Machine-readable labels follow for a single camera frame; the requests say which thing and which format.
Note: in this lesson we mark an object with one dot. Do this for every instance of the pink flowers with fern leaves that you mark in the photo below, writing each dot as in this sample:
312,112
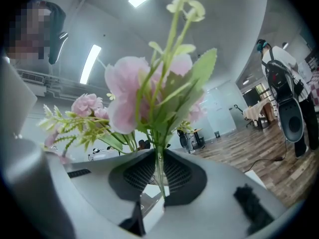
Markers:
87,106

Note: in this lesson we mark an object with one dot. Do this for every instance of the person's head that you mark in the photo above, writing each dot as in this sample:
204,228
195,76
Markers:
27,31

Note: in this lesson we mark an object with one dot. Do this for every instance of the table with yellow cloth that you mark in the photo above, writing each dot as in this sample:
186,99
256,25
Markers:
256,111

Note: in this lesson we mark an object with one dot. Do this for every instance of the grey oval device shell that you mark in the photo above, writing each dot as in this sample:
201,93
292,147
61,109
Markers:
290,119

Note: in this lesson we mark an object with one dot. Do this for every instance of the red checkered wall panel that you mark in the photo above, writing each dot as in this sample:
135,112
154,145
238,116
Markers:
314,88

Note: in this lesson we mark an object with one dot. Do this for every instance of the frosted glass partition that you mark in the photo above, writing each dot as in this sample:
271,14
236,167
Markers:
219,108

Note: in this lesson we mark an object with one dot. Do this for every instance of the ceiling air vent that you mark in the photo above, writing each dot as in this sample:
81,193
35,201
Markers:
32,77

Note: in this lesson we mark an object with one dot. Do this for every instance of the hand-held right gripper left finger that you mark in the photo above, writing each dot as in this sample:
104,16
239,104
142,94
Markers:
94,183

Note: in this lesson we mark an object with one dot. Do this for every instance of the pink flowers with tall stem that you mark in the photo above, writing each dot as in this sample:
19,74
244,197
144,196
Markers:
129,93

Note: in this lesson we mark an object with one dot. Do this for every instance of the black equipment cart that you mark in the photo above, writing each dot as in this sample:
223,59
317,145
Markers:
189,139

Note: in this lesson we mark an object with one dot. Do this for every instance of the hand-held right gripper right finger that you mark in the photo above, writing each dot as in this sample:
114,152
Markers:
214,195

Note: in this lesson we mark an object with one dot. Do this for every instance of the small black waste bin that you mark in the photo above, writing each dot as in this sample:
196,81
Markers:
217,134

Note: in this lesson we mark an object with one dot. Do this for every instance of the white table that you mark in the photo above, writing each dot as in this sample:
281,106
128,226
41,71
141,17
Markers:
256,179

